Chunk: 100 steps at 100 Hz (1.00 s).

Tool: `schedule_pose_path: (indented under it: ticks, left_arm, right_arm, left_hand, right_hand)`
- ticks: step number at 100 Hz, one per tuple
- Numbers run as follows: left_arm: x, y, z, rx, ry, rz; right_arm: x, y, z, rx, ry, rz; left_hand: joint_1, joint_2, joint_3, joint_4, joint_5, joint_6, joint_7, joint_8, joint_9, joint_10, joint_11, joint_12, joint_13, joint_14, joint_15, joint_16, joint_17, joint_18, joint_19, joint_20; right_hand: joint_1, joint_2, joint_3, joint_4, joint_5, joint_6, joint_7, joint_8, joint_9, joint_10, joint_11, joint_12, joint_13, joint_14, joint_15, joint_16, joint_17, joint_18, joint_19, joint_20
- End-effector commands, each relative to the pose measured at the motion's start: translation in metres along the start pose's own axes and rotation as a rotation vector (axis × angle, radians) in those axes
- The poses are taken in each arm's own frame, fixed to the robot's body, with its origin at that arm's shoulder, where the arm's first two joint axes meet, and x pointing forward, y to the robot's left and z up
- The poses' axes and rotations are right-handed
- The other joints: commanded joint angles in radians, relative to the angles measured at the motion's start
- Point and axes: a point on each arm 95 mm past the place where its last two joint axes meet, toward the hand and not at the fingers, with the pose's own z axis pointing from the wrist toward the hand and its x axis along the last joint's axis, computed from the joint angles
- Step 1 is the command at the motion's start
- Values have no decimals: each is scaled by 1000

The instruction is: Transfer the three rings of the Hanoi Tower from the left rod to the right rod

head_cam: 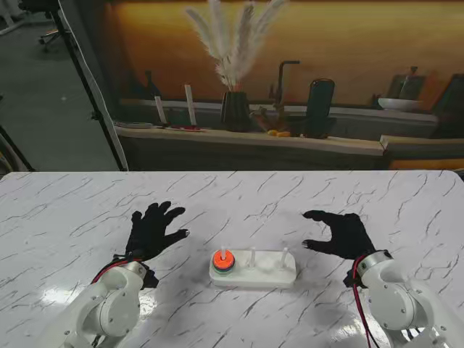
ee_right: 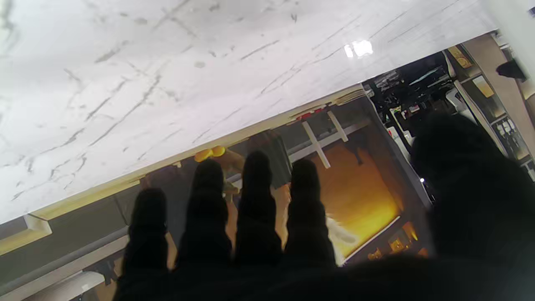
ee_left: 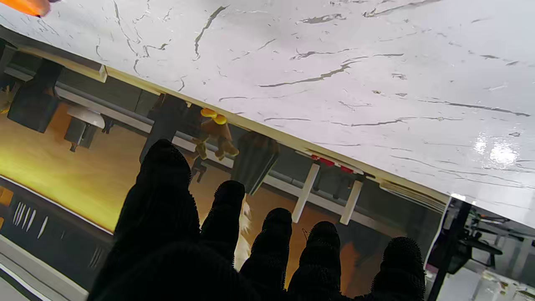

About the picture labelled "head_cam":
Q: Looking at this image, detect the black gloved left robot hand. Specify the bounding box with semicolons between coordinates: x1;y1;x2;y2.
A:
125;201;191;262

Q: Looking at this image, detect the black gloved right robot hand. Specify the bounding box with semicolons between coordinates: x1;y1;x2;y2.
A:
302;210;378;261

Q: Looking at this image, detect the small orange ring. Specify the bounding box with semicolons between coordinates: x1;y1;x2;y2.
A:
212;250;236;268

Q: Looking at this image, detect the white three-rod Hanoi tower base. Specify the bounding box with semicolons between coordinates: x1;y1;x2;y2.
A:
209;246;297;289

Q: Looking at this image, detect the printed kitchen scene backdrop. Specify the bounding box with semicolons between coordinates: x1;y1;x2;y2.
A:
59;0;464;171

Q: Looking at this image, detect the black office chair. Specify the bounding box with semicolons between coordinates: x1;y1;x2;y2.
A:
17;0;72;54

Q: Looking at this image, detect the white desk leg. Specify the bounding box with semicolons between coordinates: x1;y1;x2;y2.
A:
0;0;32;36

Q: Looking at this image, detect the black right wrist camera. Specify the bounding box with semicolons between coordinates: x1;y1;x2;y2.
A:
343;266;363;289

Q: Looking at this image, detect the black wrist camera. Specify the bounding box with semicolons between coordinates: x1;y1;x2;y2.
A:
343;266;363;289
139;264;160;291

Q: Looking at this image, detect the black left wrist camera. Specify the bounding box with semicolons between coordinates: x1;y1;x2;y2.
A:
139;264;160;291

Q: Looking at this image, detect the red left arm cable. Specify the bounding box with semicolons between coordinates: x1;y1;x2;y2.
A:
90;253;144;286

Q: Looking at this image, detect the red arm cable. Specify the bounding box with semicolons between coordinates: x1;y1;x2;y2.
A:
90;253;144;286
353;255;378;348

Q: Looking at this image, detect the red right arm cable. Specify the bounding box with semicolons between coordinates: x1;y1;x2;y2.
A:
353;255;378;348

